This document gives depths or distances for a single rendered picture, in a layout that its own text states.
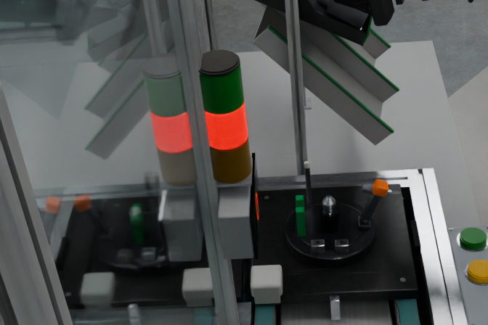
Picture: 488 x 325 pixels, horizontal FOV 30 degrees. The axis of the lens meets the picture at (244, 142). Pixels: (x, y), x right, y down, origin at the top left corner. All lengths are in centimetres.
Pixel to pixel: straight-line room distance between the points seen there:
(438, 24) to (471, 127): 209
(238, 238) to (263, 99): 87
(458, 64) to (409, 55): 160
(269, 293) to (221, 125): 38
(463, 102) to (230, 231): 93
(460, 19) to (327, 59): 235
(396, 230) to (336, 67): 34
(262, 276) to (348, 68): 47
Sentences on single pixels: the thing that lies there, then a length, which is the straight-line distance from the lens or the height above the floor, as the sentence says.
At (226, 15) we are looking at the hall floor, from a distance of 405.
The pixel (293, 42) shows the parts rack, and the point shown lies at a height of 120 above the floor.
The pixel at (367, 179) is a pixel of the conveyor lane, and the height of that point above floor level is 96.
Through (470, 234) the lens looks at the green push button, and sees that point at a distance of 143.
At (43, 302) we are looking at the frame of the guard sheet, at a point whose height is 166.
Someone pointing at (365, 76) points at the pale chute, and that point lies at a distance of 164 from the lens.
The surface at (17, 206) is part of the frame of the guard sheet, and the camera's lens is 37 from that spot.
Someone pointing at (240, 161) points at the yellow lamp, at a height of 129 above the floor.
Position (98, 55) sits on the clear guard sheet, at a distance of 58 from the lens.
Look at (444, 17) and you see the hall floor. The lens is 396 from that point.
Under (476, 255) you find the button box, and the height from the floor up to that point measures 96.
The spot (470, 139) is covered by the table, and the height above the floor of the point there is 86.
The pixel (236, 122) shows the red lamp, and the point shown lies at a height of 135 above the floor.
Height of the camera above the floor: 194
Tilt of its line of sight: 37 degrees down
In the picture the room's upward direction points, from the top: 6 degrees counter-clockwise
